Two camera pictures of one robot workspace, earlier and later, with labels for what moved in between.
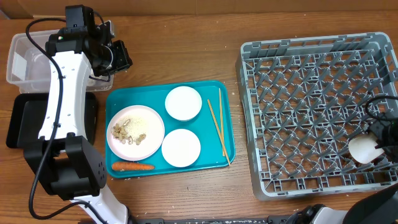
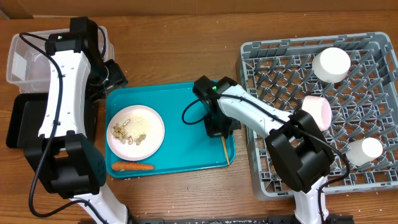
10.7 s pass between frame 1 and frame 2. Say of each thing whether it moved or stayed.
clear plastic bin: stayed
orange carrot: stayed
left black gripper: moved
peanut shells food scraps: stayed
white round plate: stayed
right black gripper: moved
